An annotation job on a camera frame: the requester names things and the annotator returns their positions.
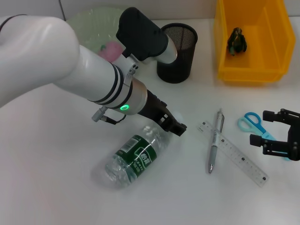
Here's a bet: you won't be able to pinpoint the black mesh pen holder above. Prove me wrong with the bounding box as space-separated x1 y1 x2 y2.
156 22 198 84

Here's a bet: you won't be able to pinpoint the clear grey ballpoint pen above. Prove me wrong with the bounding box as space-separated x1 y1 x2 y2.
208 108 225 174

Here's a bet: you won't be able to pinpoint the blue plastic scissors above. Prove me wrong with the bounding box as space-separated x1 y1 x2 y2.
238 112 291 162

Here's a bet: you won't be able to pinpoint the green translucent fruit plate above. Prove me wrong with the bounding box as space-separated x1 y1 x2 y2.
67 8 125 61

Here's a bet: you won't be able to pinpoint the yellow plastic storage bin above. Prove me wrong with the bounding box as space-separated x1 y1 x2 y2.
215 0 296 82

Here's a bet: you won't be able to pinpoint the water bottle green label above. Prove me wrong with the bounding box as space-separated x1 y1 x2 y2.
104 112 185 189

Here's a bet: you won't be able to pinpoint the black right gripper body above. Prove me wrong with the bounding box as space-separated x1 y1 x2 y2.
286 110 300 162

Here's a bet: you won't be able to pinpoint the pink toy peach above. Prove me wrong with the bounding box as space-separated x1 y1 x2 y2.
97 41 124 63

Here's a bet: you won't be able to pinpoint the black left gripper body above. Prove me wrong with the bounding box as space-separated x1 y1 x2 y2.
137 90 176 131

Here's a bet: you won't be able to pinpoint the clear plastic ruler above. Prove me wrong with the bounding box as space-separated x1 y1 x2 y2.
198 120 270 188

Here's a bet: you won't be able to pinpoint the left wrist cable with connector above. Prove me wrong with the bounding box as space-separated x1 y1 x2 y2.
91 106 126 125

